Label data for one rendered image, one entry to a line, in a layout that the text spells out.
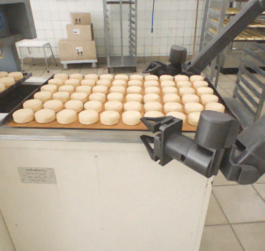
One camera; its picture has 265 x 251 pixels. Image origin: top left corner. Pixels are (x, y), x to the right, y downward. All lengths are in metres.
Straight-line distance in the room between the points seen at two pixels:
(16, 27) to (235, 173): 0.98
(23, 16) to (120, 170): 0.74
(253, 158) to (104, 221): 0.56
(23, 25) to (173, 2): 3.80
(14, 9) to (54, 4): 3.53
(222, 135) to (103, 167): 0.38
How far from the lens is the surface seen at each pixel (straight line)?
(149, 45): 4.70
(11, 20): 1.15
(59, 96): 0.75
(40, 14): 4.72
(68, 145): 0.68
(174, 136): 0.51
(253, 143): 0.49
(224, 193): 1.77
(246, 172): 0.49
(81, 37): 4.23
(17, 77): 1.01
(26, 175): 0.80
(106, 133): 0.64
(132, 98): 0.69
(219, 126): 0.44
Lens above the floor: 1.20
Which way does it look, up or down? 29 degrees down
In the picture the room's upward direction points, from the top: straight up
